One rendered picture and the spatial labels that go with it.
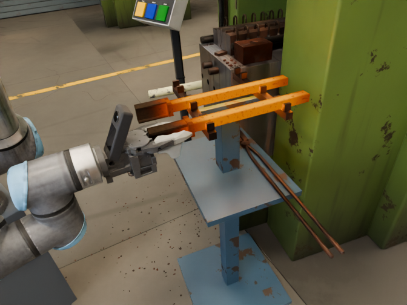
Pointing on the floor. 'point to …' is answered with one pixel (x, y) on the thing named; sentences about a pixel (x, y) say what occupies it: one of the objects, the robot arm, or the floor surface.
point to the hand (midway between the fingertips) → (182, 127)
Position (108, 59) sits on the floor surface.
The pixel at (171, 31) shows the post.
